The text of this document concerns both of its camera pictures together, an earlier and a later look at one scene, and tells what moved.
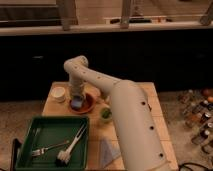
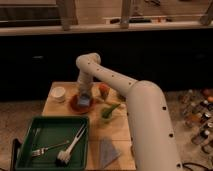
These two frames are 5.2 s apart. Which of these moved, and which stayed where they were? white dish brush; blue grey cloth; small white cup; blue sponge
Moved: blue sponge
Stayed: small white cup; white dish brush; blue grey cloth
